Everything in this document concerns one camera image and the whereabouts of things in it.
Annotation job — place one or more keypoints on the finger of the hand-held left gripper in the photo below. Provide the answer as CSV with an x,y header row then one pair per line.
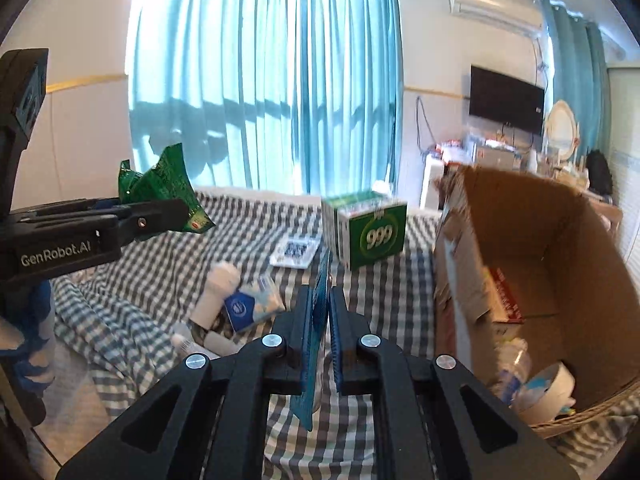
x,y
155,217

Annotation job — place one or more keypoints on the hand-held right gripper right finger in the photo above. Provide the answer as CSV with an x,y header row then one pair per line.
x,y
334,330

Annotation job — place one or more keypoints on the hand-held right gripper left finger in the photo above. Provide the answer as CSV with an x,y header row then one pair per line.
x,y
300,320

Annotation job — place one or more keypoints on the green snack packet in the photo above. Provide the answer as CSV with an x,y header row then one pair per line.
x,y
160,180

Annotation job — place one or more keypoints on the teal plastic packet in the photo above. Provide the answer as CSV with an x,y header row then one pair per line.
x,y
306,410

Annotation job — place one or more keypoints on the packing tape roll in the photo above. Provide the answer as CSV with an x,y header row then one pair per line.
x,y
555,385

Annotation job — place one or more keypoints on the large cardboard box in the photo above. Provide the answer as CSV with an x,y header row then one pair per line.
x,y
540,230

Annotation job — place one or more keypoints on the person's left hand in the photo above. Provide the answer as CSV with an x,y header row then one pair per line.
x,y
30,355

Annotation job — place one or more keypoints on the blue white tissue pack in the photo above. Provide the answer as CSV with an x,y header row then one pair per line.
x,y
250,305

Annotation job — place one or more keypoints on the white printed sachet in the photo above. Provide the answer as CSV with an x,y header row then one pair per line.
x,y
295,252

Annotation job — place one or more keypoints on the white plastic bottle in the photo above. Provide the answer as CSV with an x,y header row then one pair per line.
x,y
212,295

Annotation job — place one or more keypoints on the green medicine box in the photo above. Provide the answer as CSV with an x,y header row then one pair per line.
x,y
375,240

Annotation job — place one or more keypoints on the silver squeeze tube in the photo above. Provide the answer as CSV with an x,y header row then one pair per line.
x,y
182,344

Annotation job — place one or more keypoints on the teal window curtain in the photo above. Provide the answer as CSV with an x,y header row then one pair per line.
x,y
350,85
210,85

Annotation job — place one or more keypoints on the white floor appliance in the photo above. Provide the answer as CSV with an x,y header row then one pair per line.
x,y
430,182

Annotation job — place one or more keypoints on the clear plastic water bottle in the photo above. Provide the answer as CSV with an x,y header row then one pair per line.
x,y
512,365

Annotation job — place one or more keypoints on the red white plastic bags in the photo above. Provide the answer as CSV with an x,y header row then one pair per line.
x,y
452,149

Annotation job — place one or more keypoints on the small silver fridge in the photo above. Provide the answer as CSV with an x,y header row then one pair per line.
x,y
497,159

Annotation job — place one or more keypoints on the white dressing table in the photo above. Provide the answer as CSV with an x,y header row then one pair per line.
x,y
570,177

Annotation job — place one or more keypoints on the wooden chair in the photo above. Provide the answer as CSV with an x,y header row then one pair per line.
x,y
612,217

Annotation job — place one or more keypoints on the white oval mirror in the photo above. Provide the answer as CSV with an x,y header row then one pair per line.
x,y
560,127

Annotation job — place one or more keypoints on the black backpack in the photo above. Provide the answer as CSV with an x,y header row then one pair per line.
x,y
598,172

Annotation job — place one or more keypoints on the white air conditioner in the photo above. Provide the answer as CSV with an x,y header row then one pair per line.
x,y
490,7

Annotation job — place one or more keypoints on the narrow teal curtain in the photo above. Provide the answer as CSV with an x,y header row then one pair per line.
x,y
575,60

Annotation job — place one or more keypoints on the black wall television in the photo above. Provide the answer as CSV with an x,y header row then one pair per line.
x,y
505,100

